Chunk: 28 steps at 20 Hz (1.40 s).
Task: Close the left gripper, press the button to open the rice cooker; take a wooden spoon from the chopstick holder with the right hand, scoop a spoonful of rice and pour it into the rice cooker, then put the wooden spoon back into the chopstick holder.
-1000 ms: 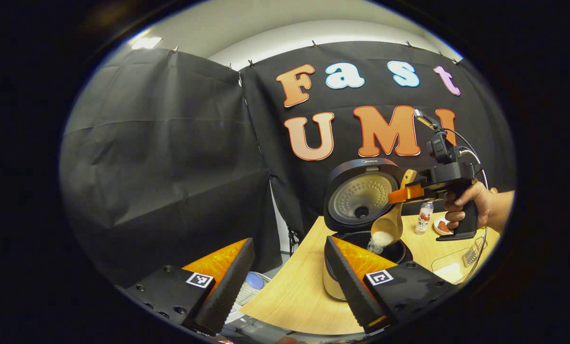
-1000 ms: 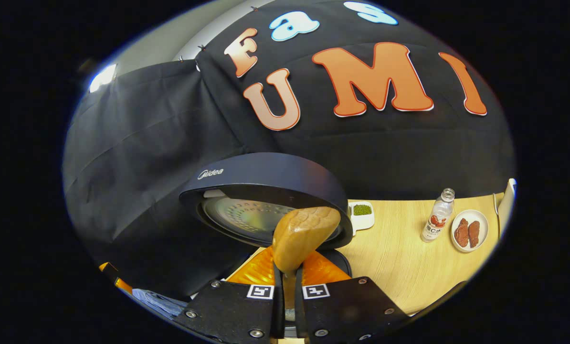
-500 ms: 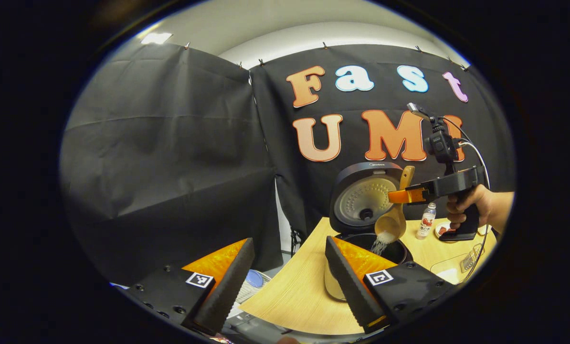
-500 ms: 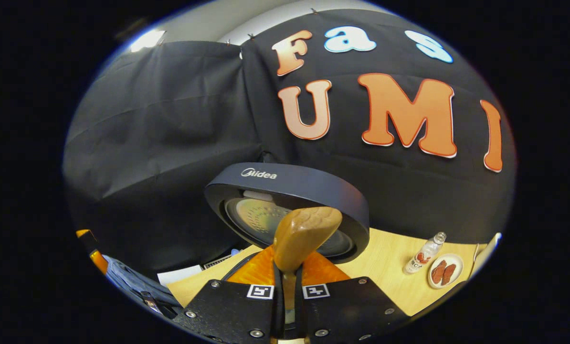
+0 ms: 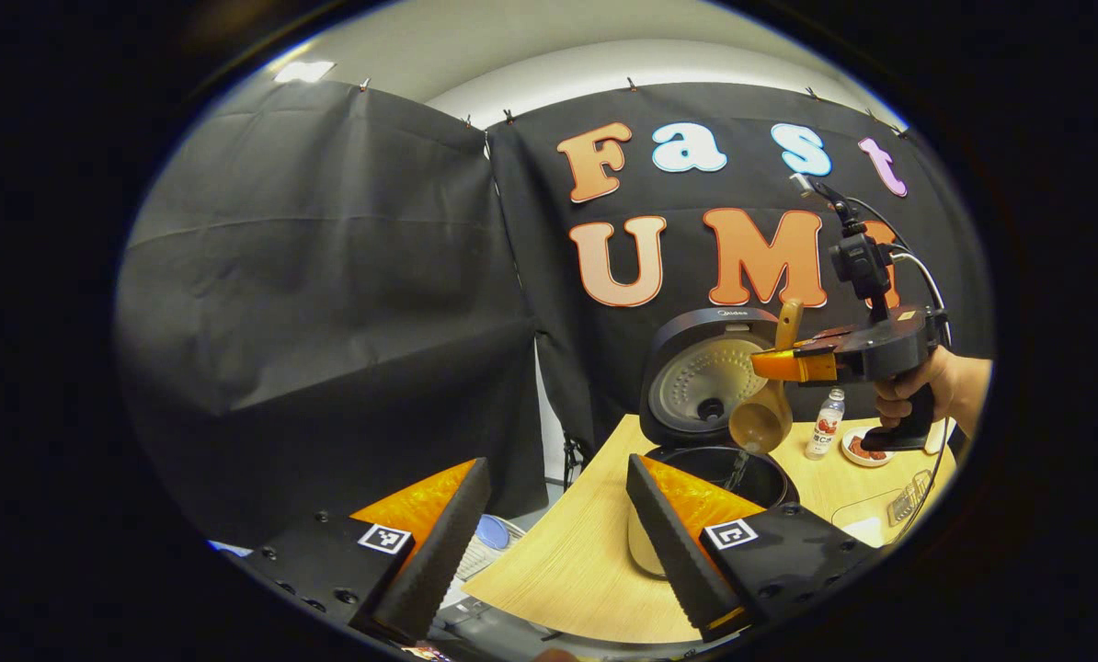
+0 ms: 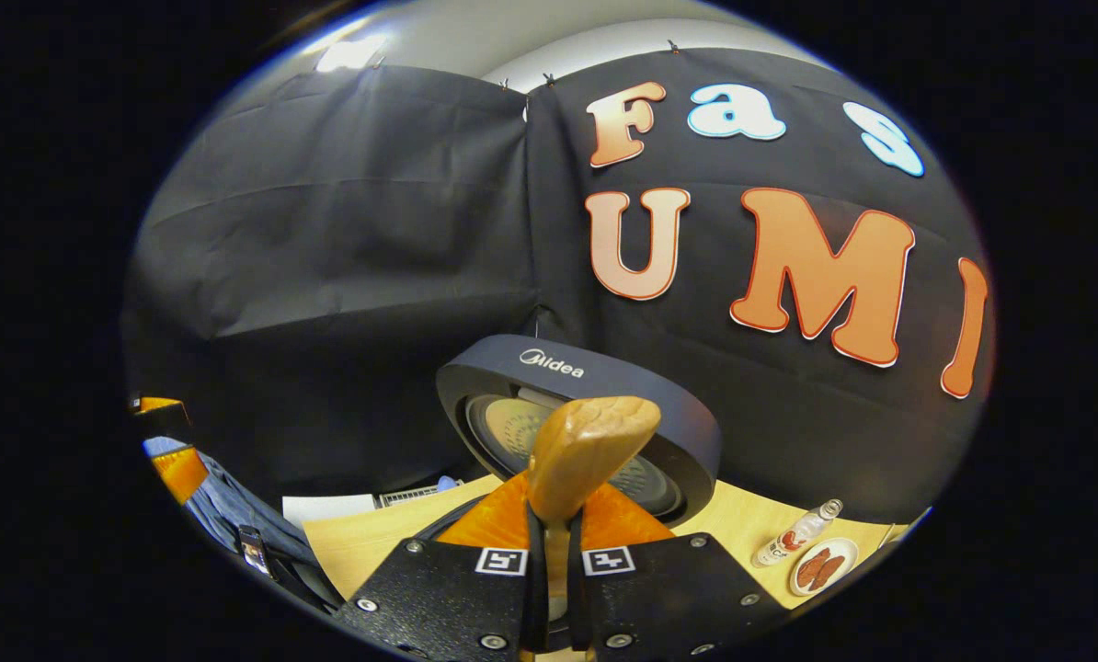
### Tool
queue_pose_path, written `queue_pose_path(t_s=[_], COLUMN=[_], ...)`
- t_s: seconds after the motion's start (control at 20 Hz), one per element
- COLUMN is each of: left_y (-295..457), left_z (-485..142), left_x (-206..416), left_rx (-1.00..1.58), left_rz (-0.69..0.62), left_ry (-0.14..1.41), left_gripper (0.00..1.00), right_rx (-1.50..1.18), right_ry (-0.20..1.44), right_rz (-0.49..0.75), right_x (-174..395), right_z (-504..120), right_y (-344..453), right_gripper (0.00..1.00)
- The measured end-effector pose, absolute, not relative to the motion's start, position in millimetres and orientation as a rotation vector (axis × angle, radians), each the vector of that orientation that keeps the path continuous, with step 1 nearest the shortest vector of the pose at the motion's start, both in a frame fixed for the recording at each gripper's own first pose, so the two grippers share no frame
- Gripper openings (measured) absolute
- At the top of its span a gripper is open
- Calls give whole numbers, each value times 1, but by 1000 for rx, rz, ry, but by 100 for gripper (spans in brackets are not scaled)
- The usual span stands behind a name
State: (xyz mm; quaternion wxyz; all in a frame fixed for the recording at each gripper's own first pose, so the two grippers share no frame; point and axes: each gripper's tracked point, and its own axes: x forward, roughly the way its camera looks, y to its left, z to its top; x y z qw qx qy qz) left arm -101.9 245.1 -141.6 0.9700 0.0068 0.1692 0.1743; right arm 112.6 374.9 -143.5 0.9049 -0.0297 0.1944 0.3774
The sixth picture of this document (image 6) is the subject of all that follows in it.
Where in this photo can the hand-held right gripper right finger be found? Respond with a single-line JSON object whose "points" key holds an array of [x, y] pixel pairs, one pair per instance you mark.
{"points": [[669, 602]]}

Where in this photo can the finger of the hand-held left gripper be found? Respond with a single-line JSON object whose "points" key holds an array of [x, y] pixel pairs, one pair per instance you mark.
{"points": [[181, 473], [165, 423]]}

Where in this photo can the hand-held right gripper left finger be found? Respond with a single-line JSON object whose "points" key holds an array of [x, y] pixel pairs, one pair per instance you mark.
{"points": [[448, 602]]}

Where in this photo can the wooden spoon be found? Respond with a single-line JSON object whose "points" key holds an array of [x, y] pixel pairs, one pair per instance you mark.
{"points": [[586, 450]]}

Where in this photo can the dark grey rice cooker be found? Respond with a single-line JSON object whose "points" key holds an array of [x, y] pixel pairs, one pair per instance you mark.
{"points": [[475, 372]]}

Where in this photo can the person's blue jeans leg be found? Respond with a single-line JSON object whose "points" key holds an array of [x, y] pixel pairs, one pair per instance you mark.
{"points": [[236, 506]]}

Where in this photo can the blue bottle cap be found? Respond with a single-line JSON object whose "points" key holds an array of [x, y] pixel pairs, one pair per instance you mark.
{"points": [[446, 483]]}

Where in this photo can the clear plastic drink bottle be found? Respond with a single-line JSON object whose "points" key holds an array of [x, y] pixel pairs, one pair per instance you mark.
{"points": [[793, 538]]}

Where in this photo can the red meat piece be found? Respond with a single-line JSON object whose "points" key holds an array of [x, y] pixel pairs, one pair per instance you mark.
{"points": [[808, 572], [829, 565]]}

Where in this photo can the white box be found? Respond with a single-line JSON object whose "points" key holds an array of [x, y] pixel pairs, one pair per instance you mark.
{"points": [[328, 508]]}

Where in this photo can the white round plate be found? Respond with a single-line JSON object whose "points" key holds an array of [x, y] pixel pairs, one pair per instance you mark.
{"points": [[845, 552]]}

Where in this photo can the black backdrop cloth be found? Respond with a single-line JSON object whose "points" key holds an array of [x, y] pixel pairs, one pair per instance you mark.
{"points": [[328, 276]]}

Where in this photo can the ceiling light panel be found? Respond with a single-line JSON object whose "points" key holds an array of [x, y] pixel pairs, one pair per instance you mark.
{"points": [[351, 55]]}

